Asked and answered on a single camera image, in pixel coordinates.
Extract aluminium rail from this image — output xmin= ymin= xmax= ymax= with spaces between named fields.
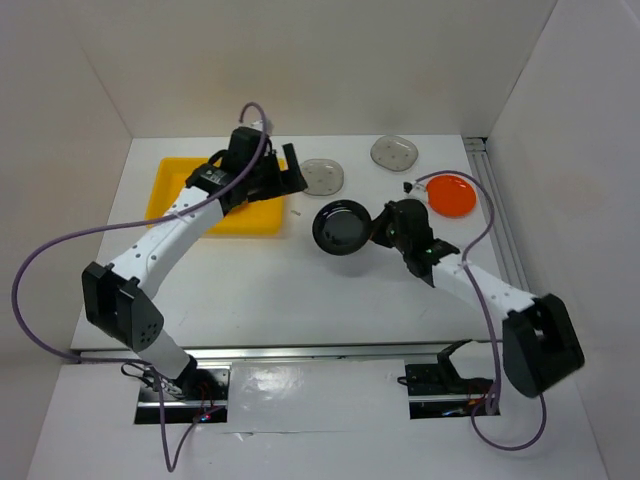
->
xmin=77 ymin=340 xmax=506 ymax=364
xmin=463 ymin=136 xmax=531 ymax=296

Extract grey translucent plate left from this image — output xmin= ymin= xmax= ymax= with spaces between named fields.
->
xmin=300 ymin=158 xmax=345 ymax=197

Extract yellow plastic bin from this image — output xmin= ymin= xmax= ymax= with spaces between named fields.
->
xmin=145 ymin=157 xmax=286 ymax=237

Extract grey translucent plate right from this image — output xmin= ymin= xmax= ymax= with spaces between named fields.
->
xmin=370 ymin=135 xmax=419 ymax=172

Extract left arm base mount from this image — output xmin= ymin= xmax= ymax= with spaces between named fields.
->
xmin=120 ymin=362 xmax=231 ymax=425

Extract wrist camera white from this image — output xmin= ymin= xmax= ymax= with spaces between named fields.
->
xmin=250 ymin=119 xmax=274 ymax=136
xmin=402 ymin=182 xmax=427 ymax=198

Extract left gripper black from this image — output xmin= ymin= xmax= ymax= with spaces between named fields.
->
xmin=244 ymin=142 xmax=305 ymax=203

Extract black plate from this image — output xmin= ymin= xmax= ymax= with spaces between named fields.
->
xmin=312 ymin=200 xmax=372 ymax=256

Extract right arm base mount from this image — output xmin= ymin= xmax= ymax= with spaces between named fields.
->
xmin=396 ymin=340 xmax=493 ymax=420

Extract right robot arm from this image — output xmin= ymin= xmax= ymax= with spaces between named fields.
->
xmin=371 ymin=198 xmax=585 ymax=398

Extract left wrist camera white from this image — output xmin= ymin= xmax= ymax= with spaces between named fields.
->
xmin=250 ymin=119 xmax=274 ymax=136

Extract orange plate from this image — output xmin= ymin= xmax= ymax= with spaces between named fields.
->
xmin=426 ymin=174 xmax=477 ymax=218

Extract grey translucent plate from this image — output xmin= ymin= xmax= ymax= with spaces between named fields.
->
xmin=370 ymin=135 xmax=419 ymax=172
xmin=300 ymin=158 xmax=345 ymax=197

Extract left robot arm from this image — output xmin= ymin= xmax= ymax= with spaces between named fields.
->
xmin=81 ymin=126 xmax=307 ymax=399

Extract aluminium rail front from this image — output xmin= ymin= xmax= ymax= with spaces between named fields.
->
xmin=77 ymin=340 xmax=506 ymax=364

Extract aluminium rail right side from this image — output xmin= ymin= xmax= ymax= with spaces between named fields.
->
xmin=463 ymin=136 xmax=531 ymax=296

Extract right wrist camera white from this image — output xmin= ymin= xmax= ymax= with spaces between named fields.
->
xmin=402 ymin=182 xmax=427 ymax=198

